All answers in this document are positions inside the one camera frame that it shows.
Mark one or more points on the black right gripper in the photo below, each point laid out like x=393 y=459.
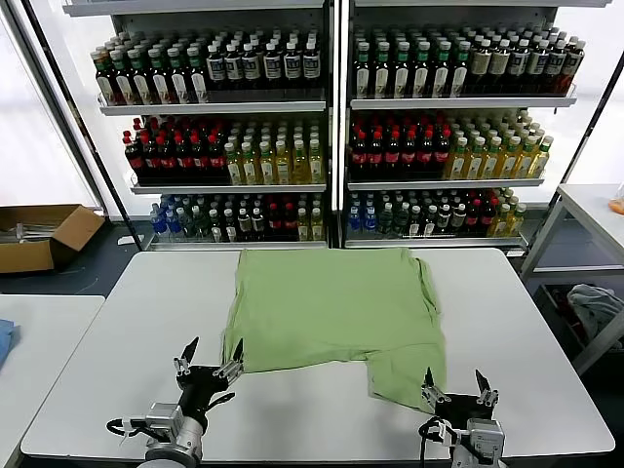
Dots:
x=463 y=404

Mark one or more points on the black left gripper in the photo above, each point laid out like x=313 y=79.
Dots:
x=200 y=385

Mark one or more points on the green t-shirt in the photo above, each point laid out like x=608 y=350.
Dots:
x=331 y=312

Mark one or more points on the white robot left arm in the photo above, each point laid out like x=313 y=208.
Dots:
x=183 y=439

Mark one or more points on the grey clothes pile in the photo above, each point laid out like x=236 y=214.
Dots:
x=592 y=304

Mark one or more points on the black storage basket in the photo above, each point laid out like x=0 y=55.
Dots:
x=551 y=312

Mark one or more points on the small blue drink bottle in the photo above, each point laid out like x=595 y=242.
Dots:
x=371 y=222
x=355 y=222
x=171 y=224
x=157 y=223

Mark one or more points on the small white floor object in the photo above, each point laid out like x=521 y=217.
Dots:
x=128 y=240

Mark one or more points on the small cola bottle red cap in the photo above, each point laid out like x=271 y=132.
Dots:
x=291 y=222
x=275 y=222

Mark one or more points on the small yellow tea bottle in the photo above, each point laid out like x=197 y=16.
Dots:
x=516 y=222
x=499 y=224
x=303 y=226
x=317 y=226

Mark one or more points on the yellow tea bottle green label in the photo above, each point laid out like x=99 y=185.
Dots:
x=283 y=168
x=459 y=163
x=511 y=163
x=477 y=163
x=300 y=168
x=542 y=161
x=266 y=168
x=249 y=168
x=317 y=168
x=234 y=168
x=494 y=163
x=528 y=163

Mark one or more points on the blue folded cloth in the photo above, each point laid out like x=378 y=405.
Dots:
x=6 y=336

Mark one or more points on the brown cardboard box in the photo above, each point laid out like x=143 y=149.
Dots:
x=24 y=256

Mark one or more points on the metal rods in box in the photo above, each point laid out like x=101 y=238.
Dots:
x=34 y=233

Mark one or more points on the grey metal side table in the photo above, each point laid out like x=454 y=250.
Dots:
x=590 y=200

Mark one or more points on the clear cup orange contents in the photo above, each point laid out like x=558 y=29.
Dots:
x=618 y=205

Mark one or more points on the grey metal shelf rack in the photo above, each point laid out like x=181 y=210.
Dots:
x=463 y=102
x=214 y=106

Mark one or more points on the dark tea bottle green label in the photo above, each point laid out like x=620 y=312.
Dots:
x=422 y=73
x=402 y=73
x=362 y=73
x=103 y=83
x=459 y=73
x=139 y=83
x=121 y=83
x=157 y=83
x=177 y=83
x=442 y=73
x=382 y=73
x=197 y=83

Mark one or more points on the dark drink bottle blue label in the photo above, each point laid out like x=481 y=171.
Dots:
x=311 y=66
x=555 y=63
x=250 y=66
x=518 y=63
x=273 y=66
x=292 y=66
x=215 y=66
x=536 y=63
x=233 y=66

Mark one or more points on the dark bottle beige label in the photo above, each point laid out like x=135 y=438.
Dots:
x=498 y=63
x=480 y=63

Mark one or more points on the reddish drink bottle blue label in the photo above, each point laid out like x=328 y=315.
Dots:
x=573 y=61

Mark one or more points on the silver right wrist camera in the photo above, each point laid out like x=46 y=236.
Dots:
x=485 y=436

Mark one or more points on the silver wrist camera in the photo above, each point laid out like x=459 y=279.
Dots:
x=485 y=436
x=163 y=414

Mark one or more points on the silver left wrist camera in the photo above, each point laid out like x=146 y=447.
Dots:
x=163 y=414

